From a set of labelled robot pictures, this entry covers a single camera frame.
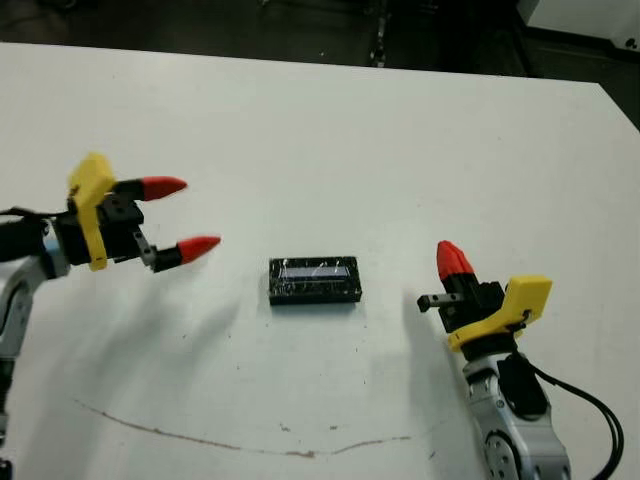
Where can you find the left yellow wrist camera mount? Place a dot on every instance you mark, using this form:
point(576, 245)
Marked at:
point(89, 200)

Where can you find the yellow wrist camera mount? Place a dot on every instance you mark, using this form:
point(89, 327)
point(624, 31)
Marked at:
point(527, 300)
point(89, 200)

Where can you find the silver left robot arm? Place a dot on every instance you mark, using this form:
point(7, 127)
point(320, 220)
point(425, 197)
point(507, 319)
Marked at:
point(20, 300)

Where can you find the right yellow wrist camera mount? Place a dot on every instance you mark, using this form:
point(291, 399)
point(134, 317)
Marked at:
point(527, 300)

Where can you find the small black rectangular box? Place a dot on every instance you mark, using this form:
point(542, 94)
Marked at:
point(315, 292)

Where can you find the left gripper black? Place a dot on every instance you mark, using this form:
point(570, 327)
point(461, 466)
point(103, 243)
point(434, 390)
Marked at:
point(122, 230)

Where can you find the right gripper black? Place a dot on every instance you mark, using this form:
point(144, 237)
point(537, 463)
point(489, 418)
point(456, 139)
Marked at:
point(470, 310)

